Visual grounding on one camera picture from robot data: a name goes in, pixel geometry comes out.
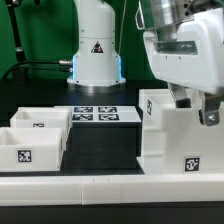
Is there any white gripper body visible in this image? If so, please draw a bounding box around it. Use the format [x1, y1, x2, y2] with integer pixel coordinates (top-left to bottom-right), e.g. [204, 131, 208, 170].
[143, 16, 224, 95]

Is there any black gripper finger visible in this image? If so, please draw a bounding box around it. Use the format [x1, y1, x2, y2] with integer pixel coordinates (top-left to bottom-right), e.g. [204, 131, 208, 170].
[168, 83, 191, 108]
[199, 93, 221, 126]

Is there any white drawer cabinet frame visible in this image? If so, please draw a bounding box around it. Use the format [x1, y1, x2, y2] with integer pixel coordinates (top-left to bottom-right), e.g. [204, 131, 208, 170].
[138, 89, 224, 175]

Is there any white front drawer box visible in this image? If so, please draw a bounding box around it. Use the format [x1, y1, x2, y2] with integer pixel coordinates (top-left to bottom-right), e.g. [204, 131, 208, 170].
[0, 127, 66, 172]

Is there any white drawer box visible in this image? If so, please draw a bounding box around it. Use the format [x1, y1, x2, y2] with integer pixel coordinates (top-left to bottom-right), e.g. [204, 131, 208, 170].
[10, 107, 72, 139]
[0, 127, 66, 172]

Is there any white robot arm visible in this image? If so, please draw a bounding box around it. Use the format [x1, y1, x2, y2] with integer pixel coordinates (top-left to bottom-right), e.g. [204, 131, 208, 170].
[67, 0, 224, 126]

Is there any white rear drawer box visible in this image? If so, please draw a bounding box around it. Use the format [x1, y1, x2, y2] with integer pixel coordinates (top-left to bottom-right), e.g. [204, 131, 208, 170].
[10, 107, 72, 139]

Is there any black stand pole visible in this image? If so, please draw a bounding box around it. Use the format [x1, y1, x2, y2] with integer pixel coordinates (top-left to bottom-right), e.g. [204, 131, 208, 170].
[3, 0, 29, 80]

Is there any white front rail wall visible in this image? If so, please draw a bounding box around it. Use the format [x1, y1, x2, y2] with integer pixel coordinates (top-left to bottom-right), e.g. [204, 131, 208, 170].
[0, 174, 224, 206]

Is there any white marker base plate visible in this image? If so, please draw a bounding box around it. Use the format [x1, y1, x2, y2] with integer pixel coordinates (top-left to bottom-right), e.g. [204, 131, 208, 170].
[67, 105, 141, 123]

